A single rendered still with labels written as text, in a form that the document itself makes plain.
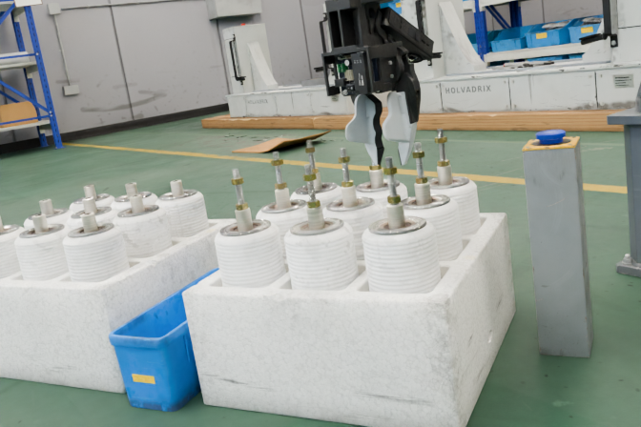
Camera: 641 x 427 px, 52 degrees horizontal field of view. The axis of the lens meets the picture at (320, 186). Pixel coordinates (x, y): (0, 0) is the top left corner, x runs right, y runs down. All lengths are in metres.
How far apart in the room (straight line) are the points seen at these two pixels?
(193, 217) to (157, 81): 6.22
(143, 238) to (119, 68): 6.18
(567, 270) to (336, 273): 0.33
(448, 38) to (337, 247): 2.96
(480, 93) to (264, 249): 2.60
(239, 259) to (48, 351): 0.43
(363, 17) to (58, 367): 0.78
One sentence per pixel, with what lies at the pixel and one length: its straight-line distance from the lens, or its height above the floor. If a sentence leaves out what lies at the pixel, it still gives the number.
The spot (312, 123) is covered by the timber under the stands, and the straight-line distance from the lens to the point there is 4.44.
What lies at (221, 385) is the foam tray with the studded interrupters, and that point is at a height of 0.04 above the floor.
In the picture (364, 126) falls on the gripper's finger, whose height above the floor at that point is 0.39.
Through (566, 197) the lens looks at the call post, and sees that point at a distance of 0.97.
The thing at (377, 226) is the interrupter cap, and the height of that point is 0.25.
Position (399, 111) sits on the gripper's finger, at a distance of 0.81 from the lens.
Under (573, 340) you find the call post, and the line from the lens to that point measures 1.05.
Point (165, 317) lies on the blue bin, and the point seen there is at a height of 0.09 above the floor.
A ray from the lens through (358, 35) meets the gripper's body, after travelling 0.80.
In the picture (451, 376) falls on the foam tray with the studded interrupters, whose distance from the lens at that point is 0.84.
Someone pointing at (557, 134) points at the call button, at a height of 0.33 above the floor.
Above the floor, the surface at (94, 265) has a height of 0.20.
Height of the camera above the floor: 0.48
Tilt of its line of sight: 11 degrees down
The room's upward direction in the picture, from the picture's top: 8 degrees counter-clockwise
